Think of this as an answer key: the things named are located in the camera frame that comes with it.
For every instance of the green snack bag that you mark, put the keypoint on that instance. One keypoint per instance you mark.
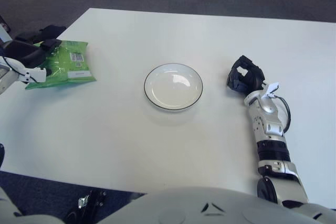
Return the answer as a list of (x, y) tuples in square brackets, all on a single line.
[(71, 74)]

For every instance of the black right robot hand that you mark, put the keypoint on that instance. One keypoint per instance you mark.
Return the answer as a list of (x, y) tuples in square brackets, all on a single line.
[(252, 77)]

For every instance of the grey robot torso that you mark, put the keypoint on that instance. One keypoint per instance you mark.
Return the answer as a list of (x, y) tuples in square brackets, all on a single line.
[(210, 205)]

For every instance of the white plate with black rim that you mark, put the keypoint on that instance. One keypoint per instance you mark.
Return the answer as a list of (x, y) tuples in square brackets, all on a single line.
[(173, 87)]

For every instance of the silver metal bracket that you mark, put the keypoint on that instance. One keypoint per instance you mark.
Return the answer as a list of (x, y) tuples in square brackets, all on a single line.
[(84, 201)]

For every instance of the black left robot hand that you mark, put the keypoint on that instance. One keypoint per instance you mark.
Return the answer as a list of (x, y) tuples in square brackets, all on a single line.
[(23, 51)]

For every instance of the black backpack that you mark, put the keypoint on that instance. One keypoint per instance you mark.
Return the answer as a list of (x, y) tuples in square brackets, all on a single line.
[(53, 30)]

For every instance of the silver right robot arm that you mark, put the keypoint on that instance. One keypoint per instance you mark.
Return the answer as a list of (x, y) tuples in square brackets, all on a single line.
[(270, 127)]

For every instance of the white table leg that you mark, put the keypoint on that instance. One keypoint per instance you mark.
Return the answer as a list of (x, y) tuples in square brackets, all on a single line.
[(4, 33)]

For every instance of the black metal frame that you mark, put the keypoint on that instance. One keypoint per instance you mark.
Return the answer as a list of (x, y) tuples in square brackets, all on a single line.
[(94, 205)]

